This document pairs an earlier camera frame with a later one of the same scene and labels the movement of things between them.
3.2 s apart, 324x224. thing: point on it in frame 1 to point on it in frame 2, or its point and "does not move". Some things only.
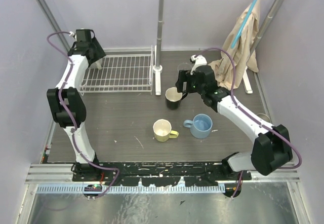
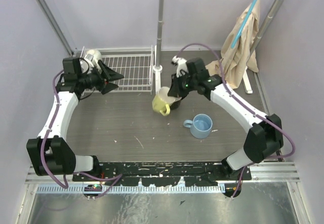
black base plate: x=193 y=174 does not move
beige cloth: x=241 y=51 does not move
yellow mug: x=162 y=131 to x=161 y=102
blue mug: x=200 y=126 does not move
